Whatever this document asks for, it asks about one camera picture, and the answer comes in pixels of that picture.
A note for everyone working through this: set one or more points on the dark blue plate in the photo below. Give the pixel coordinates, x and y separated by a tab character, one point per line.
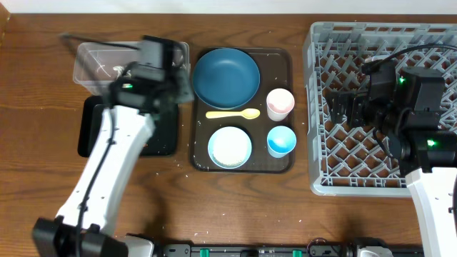
226	78

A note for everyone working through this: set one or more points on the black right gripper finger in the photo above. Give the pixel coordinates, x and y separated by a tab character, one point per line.
339	109
339	95

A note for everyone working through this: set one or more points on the pink plastic cup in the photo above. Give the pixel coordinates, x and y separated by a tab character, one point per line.
279	102

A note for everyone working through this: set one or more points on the black waste tray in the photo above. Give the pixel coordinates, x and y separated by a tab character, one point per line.
162	143

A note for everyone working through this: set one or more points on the yellow plastic spoon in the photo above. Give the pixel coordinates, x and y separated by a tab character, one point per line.
246	114

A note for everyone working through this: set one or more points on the clear plastic waste bin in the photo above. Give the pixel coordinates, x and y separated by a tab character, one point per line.
94	68

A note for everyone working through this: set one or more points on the white tissue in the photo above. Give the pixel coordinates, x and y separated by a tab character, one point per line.
122	71

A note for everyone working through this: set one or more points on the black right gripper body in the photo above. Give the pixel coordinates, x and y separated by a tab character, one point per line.
376	113

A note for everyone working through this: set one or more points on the brown serving tray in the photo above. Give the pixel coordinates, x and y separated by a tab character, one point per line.
275	72

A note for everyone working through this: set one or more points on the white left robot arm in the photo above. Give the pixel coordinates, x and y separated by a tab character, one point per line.
85	224

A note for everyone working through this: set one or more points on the light blue plastic cup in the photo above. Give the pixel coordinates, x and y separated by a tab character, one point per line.
281	140

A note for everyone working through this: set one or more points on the light blue bowl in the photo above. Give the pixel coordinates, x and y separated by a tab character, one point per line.
229	147

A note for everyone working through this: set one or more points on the grey dishwasher rack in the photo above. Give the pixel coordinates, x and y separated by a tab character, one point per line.
345	161

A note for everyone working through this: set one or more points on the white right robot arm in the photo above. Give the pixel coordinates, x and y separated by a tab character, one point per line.
405	106

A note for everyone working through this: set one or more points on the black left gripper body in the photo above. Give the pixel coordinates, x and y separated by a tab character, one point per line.
180	88

